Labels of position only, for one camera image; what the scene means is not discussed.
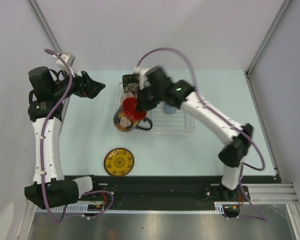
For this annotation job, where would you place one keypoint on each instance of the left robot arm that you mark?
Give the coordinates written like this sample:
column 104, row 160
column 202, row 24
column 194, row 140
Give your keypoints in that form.
column 49, row 187

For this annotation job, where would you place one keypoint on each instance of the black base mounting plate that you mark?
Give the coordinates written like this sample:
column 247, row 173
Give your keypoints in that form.
column 167, row 193

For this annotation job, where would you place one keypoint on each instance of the red black mug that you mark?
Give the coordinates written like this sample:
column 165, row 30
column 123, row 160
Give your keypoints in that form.
column 127, row 118

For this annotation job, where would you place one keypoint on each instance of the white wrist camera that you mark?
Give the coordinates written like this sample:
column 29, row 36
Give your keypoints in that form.
column 141, row 75
column 67, row 58

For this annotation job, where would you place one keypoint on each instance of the white wire dish rack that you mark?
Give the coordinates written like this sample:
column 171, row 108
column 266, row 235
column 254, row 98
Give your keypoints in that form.
column 158, row 123

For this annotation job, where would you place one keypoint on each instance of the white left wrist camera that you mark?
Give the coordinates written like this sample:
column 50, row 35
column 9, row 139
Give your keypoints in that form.
column 67, row 58

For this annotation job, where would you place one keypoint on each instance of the light blue cup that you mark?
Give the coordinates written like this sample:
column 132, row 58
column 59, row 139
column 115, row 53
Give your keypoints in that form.
column 168, row 109

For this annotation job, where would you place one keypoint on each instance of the aluminium frame rail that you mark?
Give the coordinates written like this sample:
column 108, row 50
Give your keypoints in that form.
column 284, row 8

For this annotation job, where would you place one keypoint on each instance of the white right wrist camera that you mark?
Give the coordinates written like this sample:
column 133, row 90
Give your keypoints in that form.
column 141, row 75

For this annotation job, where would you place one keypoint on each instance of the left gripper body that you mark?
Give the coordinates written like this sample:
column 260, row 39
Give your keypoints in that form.
column 77, row 88

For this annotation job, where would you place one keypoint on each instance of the round black yellow saucer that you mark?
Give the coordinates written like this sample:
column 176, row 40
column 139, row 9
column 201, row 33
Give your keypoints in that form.
column 119, row 162

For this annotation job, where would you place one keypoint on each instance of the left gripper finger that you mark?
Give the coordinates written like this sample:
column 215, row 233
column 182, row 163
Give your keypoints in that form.
column 92, row 92
column 89, row 83

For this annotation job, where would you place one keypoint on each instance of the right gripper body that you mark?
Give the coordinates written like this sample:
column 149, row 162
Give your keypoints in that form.
column 149, row 98

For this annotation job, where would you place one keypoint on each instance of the square black floral plate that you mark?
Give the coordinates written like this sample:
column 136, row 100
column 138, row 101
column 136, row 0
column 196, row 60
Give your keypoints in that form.
column 130, row 83

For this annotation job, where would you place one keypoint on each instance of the brown patterned bowl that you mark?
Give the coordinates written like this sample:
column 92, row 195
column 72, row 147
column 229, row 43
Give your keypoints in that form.
column 128, row 94

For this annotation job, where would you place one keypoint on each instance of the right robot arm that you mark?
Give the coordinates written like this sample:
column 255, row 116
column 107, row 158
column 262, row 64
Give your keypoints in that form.
column 155, row 86

